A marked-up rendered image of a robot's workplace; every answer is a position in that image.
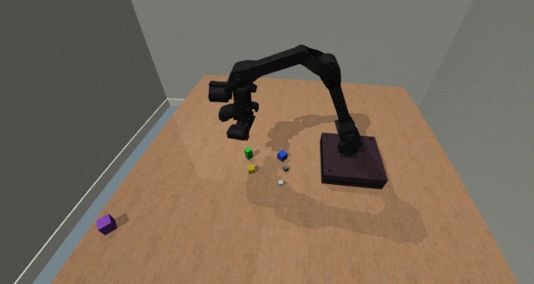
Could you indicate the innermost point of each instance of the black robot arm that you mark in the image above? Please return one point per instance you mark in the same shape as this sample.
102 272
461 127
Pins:
244 73

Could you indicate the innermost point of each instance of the blue block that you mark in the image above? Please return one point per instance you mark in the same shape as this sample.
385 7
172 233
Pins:
282 155

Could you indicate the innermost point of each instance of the green block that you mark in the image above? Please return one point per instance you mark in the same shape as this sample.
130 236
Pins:
248 151

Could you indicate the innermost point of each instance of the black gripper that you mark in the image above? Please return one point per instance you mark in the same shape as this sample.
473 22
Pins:
245 119

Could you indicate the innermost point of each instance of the purple cube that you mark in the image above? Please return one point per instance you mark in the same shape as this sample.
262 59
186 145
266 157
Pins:
106 224

